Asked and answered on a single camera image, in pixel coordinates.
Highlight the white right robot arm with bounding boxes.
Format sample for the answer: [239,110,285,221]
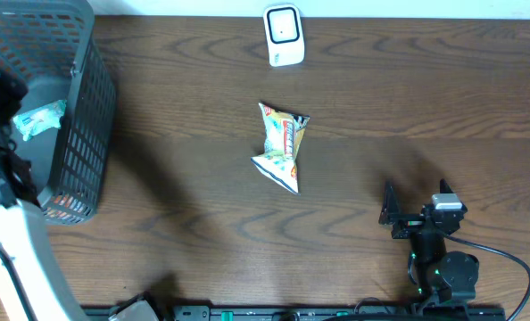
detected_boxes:
[378,179,479,316]

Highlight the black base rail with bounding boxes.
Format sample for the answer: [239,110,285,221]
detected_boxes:
[160,302,506,321]

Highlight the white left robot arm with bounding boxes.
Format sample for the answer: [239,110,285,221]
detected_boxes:
[0,70,87,320]

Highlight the grey plastic mesh basket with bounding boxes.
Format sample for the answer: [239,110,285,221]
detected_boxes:
[0,0,116,225]

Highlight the yellow snack bag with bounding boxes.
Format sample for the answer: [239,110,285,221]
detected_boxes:
[251,103,310,194]

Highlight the white barcode scanner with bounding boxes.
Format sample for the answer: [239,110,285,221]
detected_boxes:
[262,4,305,67]

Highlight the mint green snack packet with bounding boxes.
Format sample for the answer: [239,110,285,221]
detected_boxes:
[12,100,67,141]

